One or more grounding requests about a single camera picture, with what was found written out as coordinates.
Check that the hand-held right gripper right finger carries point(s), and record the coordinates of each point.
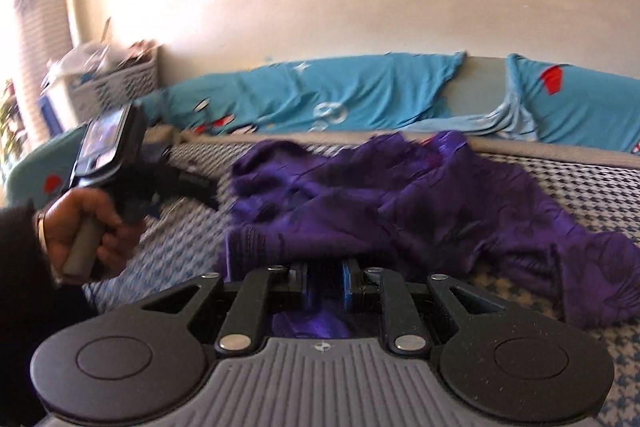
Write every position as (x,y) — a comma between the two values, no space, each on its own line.
(350,287)

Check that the houndstooth bed cover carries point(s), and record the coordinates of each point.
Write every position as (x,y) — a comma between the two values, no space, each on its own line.
(175,247)

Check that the light blue cloth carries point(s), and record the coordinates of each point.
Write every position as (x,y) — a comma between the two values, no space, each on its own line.
(500,122)

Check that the grey padded headboard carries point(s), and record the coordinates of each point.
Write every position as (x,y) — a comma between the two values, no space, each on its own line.
(480,82)

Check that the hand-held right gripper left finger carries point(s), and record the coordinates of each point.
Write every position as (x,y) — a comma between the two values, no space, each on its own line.
(301,287)

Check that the white laundry basket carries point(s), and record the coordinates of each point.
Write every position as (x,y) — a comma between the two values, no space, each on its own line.
(125,82)

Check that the white curtain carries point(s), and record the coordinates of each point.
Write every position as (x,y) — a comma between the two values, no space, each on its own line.
(40,32)

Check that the grey dotted mattress edging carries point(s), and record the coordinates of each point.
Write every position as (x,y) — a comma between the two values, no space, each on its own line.
(550,152)

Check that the purple floral garment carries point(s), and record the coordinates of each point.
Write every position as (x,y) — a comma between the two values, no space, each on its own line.
(400,207)

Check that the person's left hand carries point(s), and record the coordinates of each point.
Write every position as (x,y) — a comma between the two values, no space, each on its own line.
(62,222)

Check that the blue printed bed sheet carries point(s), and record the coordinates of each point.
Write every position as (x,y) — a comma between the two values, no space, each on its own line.
(325,92)

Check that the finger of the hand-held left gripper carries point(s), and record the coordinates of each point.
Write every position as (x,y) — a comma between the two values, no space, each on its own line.
(192,189)

